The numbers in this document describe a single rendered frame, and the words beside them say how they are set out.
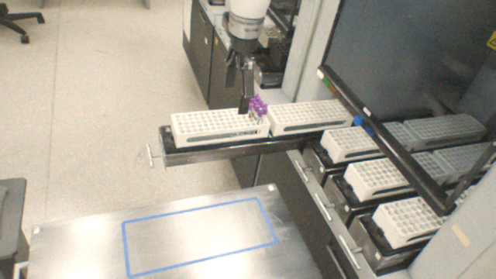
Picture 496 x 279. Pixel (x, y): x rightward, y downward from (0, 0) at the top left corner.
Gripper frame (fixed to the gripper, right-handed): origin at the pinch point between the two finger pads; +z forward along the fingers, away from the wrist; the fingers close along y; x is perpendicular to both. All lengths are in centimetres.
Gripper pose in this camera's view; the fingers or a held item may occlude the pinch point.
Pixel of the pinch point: (235, 97)
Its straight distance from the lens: 109.7
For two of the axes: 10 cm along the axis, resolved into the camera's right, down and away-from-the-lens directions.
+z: -1.4, 7.4, 6.6
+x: 9.4, -1.2, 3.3
